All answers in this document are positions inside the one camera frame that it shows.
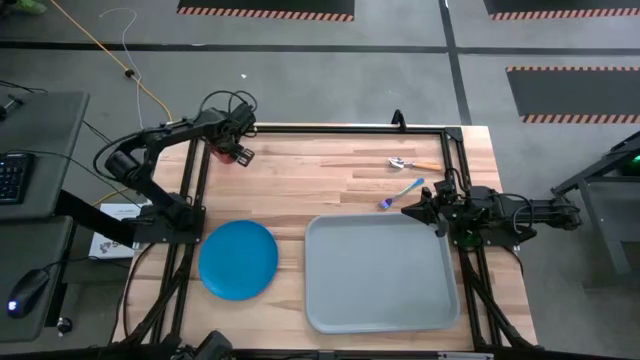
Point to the green shoe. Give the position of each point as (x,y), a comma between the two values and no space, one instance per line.
(30,6)

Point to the black hazard-striped corner mat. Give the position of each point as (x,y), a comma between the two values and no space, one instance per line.
(560,6)

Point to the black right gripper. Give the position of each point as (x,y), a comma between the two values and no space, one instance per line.
(446,202)

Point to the silver bracket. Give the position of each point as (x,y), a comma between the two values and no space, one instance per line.
(465,356)

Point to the blue round plate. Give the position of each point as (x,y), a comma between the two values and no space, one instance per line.
(238,260)

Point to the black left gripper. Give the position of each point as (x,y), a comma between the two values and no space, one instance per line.
(234,122)

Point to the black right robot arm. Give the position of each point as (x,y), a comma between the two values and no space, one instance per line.
(545,207)

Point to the wide black hazard-striped mat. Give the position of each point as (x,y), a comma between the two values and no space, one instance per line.
(265,6)

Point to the white printed box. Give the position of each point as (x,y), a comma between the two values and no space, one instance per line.
(112,247)

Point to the red translucent cup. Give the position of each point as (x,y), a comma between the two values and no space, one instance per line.
(226,155)

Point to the black desk support beam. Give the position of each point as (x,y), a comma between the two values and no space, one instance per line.
(95,220)

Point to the black desk knob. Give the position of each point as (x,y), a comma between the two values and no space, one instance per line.
(64,326)

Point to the black computer mouse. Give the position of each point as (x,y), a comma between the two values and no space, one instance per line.
(27,292)

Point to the black device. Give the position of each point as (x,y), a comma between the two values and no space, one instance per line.
(212,346)

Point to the grey plastic tray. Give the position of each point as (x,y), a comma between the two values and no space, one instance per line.
(380,275)

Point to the thick black hazard-striped mat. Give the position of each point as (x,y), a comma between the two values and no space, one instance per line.
(575,92)

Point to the small grey desk panel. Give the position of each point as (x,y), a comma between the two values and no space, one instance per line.
(30,240)

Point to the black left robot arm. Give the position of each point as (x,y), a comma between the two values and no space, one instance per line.
(165,132)

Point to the black frame clamp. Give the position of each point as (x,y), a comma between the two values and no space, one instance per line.
(398,120)

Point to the black keyboard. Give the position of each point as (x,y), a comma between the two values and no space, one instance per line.
(14,177)

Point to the dark grey side stand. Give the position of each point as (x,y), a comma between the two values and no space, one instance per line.
(600,200)

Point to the black aluminium table frame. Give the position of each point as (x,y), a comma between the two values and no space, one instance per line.
(325,129)

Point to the large grey desk panel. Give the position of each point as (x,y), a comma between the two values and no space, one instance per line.
(40,150)

